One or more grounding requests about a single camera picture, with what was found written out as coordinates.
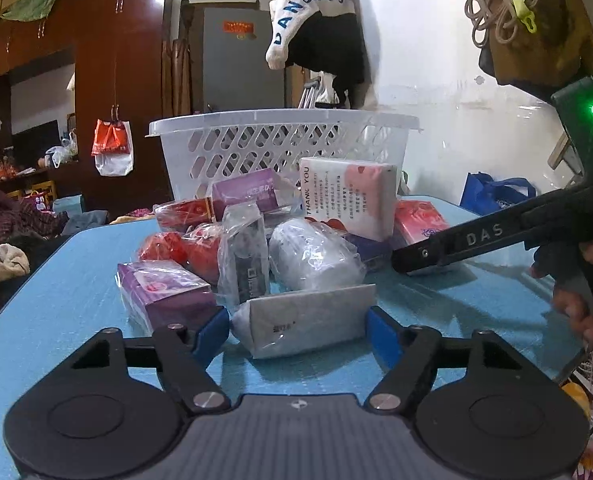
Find green cloth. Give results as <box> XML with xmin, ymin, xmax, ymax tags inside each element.
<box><xmin>1</xmin><ymin>0</ymin><xmax>67</xmax><ymax>23</ymax></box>

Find person's right hand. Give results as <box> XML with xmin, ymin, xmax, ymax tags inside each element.
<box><xmin>530</xmin><ymin>237</ymin><xmax>593</xmax><ymax>353</ymax></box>

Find grey door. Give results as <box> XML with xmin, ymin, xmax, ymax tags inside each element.
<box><xmin>181</xmin><ymin>2</ymin><xmax>297</xmax><ymax>113</ymax></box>

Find black garment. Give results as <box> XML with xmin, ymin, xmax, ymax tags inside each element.
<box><xmin>286</xmin><ymin>12</ymin><xmax>367</xmax><ymax>107</ymax></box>

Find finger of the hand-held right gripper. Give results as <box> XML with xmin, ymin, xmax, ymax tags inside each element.
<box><xmin>390</xmin><ymin>179</ymin><xmax>589</xmax><ymax>277</ymax></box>

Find black television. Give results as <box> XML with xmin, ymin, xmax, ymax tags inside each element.
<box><xmin>11</xmin><ymin>120</ymin><xmax>60</xmax><ymax>151</ymax></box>

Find white plastic laundry basket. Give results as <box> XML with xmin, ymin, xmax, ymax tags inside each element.
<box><xmin>145</xmin><ymin>108</ymin><xmax>422</xmax><ymax>207</ymax></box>

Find white roll in clear bag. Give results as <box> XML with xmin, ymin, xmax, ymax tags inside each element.
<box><xmin>269</xmin><ymin>217</ymin><xmax>367</xmax><ymax>292</ymax></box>

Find dark maroon clothes pile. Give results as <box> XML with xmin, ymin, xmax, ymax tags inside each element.
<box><xmin>0</xmin><ymin>187</ymin><xmax>70</xmax><ymax>247</ymax></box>

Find brown hanging bag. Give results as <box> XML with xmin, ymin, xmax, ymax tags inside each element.
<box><xmin>479</xmin><ymin>0</ymin><xmax>593</xmax><ymax>103</ymax></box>

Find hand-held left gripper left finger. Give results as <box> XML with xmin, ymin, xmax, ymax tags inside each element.
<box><xmin>71</xmin><ymin>305</ymin><xmax>232</xmax><ymax>416</ymax></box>

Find brown wooden wardrobe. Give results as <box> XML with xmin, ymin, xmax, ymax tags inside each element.
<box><xmin>0</xmin><ymin>0</ymin><xmax>174</xmax><ymax>211</ymax></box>

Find pink and white tissue pack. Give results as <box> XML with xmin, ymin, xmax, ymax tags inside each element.
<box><xmin>299</xmin><ymin>156</ymin><xmax>402</xmax><ymax>242</ymax></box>

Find red and white tissue pack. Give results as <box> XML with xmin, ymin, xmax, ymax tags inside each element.
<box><xmin>393</xmin><ymin>199</ymin><xmax>461</xmax><ymax>277</ymax></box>

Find purple box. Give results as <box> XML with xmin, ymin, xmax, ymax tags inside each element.
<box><xmin>117</xmin><ymin>260</ymin><xmax>218</xmax><ymax>334</ymax></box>
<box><xmin>211</xmin><ymin>167</ymin><xmax>301</xmax><ymax>221</ymax></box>

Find blue fabric bag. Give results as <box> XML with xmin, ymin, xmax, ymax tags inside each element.
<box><xmin>459</xmin><ymin>172</ymin><xmax>537</xmax><ymax>216</ymax></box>

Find white tissue packet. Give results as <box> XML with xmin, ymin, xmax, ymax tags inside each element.
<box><xmin>231</xmin><ymin>284</ymin><xmax>377</xmax><ymax>360</ymax></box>

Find black item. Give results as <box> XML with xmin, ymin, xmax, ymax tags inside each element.
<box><xmin>217</xmin><ymin>202</ymin><xmax>272</xmax><ymax>307</ymax></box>

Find dark blue packet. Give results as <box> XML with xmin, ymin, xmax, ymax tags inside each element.
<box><xmin>346</xmin><ymin>234</ymin><xmax>395</xmax><ymax>274</ymax></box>

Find metal crutches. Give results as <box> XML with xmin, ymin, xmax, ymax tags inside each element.
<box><xmin>296</xmin><ymin>77</ymin><xmax>327</xmax><ymax>110</ymax></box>

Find red item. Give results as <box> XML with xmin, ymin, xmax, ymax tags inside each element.
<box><xmin>137</xmin><ymin>222</ymin><xmax>224</xmax><ymax>286</ymax></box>

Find beige cloth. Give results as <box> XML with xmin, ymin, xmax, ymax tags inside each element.
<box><xmin>0</xmin><ymin>243</ymin><xmax>31</xmax><ymax>283</ymax></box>

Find orange and white plastic bag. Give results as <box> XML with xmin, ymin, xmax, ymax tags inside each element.
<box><xmin>91</xmin><ymin>119</ymin><xmax>134</xmax><ymax>177</ymax></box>

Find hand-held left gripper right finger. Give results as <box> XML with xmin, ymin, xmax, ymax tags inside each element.
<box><xmin>363</xmin><ymin>305</ymin><xmax>523</xmax><ymax>417</ymax></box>

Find red box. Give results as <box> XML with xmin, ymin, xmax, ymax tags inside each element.
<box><xmin>154</xmin><ymin>197</ymin><xmax>216</xmax><ymax>233</ymax></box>

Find beige coiled cord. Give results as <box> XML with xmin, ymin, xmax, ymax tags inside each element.
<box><xmin>465</xmin><ymin>0</ymin><xmax>539</xmax><ymax>51</ymax></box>

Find white sweatshirt with blue letters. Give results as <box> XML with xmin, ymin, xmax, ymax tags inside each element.
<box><xmin>265</xmin><ymin>0</ymin><xmax>359</xmax><ymax>70</ymax></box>

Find red door sticker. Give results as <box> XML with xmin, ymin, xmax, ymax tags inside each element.
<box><xmin>225</xmin><ymin>20</ymin><xmax>255</xmax><ymax>41</ymax></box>

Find teal box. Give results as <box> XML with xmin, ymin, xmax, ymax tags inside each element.
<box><xmin>51</xmin><ymin>195</ymin><xmax>84</xmax><ymax>219</ymax></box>

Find yellow cloth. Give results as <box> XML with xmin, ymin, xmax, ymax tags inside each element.
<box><xmin>110</xmin><ymin>212</ymin><xmax>155</xmax><ymax>225</ymax></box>

